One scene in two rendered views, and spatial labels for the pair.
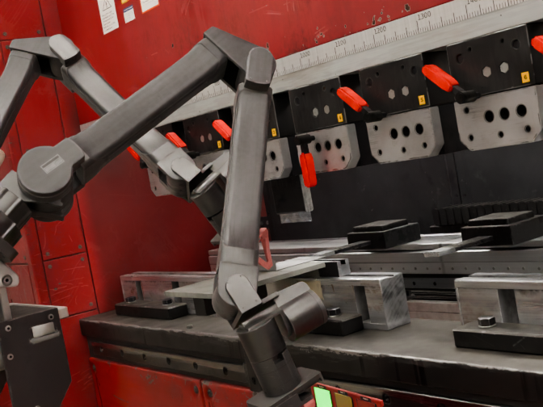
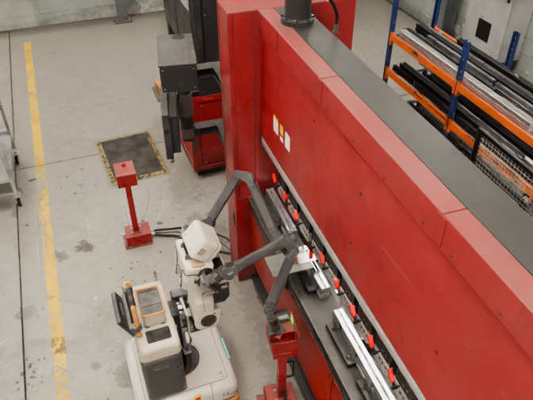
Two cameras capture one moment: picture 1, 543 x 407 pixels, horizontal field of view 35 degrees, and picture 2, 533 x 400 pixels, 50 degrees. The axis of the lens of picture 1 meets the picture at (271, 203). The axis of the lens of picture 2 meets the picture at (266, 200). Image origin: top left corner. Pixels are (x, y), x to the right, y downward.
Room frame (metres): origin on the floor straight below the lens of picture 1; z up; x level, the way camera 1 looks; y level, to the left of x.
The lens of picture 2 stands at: (-0.83, -0.55, 3.56)
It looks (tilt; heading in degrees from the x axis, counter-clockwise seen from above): 39 degrees down; 17
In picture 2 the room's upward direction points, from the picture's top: straight up
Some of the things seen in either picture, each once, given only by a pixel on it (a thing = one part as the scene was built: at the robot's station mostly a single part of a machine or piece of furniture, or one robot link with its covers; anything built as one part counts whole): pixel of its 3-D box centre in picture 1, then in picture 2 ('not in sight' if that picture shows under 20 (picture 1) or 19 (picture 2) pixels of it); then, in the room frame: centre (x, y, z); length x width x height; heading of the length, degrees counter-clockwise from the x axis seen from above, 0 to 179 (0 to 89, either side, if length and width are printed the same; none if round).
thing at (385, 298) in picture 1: (326, 298); (312, 271); (1.71, -0.08, 0.92); 0.39 x 0.06 x 0.10; 36
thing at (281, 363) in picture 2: not in sight; (281, 371); (1.29, 0.01, 0.39); 0.05 x 0.05 x 0.54; 29
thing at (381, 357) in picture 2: not in sight; (389, 353); (0.96, -0.62, 1.26); 0.15 x 0.09 x 0.17; 36
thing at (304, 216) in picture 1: (292, 199); not in sight; (1.75, -0.04, 1.13); 0.10 x 0.02 x 0.10; 36
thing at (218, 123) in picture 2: not in sight; (214, 136); (2.64, 0.94, 1.18); 0.40 x 0.24 x 0.07; 36
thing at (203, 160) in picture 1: (220, 148); (298, 204); (1.93, 0.09, 1.26); 0.15 x 0.09 x 0.17; 36
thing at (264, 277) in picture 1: (245, 279); (288, 263); (1.66, 0.08, 1.00); 0.26 x 0.18 x 0.01; 126
